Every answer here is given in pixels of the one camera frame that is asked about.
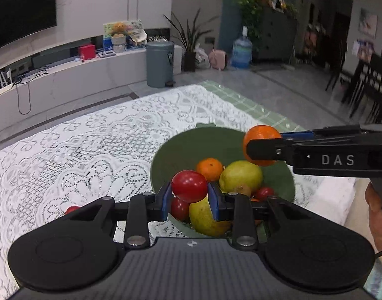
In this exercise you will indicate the green colander bowl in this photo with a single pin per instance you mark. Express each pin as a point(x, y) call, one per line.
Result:
point(185, 150)

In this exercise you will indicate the orange mandarin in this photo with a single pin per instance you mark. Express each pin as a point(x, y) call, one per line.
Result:
point(253, 140)
point(210, 168)
point(71, 209)

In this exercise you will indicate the red box on console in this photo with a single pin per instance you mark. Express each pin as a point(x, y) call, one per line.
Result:
point(87, 52)

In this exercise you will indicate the white lace tablecloth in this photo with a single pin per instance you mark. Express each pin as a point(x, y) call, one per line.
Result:
point(108, 152)

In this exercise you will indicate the grey trash bin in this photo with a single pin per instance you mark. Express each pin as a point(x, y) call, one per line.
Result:
point(160, 62)

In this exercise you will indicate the dark drawer cabinet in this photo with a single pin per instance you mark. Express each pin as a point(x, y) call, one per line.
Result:
point(277, 38)

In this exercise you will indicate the white plastic bag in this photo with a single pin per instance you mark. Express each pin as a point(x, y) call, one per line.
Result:
point(201, 58)

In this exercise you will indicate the brown pear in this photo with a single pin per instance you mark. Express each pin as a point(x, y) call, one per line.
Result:
point(202, 220)

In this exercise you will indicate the red cherry tomato top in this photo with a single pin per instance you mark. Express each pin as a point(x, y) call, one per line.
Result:
point(189, 186)

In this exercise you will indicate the stuffed toy pile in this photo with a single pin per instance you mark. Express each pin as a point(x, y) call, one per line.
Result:
point(121, 35)

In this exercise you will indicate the white wifi router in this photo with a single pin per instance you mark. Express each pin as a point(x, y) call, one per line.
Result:
point(6, 80)

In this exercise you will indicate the blue water jug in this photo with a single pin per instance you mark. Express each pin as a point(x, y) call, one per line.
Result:
point(242, 51)

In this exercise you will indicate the black dining chair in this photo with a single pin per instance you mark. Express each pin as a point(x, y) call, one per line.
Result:
point(364, 82)

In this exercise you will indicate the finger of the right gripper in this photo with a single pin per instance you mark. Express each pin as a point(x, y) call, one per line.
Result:
point(271, 150)
point(298, 135)

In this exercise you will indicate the person's right hand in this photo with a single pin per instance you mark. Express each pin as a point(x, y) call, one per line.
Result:
point(375, 215)

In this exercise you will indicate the white tv console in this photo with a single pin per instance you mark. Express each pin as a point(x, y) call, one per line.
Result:
point(70, 82)

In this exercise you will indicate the trailing ivy plant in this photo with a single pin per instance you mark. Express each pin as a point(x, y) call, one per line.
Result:
point(251, 12)

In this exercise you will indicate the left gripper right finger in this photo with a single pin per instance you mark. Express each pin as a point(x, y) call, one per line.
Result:
point(236, 208)

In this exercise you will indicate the red cherry tomato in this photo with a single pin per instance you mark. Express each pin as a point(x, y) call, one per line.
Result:
point(180, 209)
point(189, 186)
point(263, 193)

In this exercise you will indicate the green grid table mat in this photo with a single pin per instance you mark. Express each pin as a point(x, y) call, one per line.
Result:
point(260, 113)

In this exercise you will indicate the pink small heater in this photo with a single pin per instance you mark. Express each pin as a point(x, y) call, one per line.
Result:
point(218, 59)

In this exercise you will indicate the large green pear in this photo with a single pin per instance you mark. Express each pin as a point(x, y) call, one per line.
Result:
point(241, 173)

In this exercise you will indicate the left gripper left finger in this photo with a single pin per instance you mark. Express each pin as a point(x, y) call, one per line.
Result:
point(141, 210)

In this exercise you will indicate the potted plant right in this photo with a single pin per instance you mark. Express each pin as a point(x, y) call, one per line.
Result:
point(189, 34)

